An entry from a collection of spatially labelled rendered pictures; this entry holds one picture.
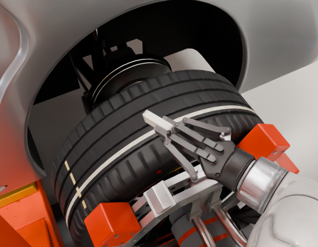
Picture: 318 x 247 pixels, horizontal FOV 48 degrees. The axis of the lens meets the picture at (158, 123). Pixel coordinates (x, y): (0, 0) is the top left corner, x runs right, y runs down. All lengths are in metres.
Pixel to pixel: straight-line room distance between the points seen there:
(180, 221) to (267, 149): 0.32
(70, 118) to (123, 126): 1.52
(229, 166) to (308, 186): 0.13
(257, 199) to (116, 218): 0.32
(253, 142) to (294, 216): 0.43
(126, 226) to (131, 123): 0.23
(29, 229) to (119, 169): 0.56
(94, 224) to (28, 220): 0.54
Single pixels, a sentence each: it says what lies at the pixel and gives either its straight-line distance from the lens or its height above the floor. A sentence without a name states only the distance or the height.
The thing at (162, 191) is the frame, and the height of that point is 1.12.
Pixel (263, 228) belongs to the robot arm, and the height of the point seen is 1.43.
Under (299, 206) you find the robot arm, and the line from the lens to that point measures 0.52.
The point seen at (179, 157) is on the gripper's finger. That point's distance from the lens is 0.68.
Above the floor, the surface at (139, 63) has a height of 1.01.
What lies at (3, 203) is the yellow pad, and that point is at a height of 0.71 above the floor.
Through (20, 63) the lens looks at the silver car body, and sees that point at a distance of 0.91.
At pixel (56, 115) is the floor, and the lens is 2.40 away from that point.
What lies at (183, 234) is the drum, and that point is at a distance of 1.03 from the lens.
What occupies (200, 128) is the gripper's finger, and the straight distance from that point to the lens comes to 0.71.
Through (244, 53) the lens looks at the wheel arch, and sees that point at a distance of 1.32.
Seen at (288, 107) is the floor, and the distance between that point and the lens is 2.50.
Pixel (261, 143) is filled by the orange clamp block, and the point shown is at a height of 1.14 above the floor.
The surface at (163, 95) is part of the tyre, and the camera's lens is 0.89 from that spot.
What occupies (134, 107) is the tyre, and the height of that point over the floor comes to 1.17.
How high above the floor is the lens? 1.87
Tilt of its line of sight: 55 degrees down
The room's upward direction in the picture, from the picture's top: straight up
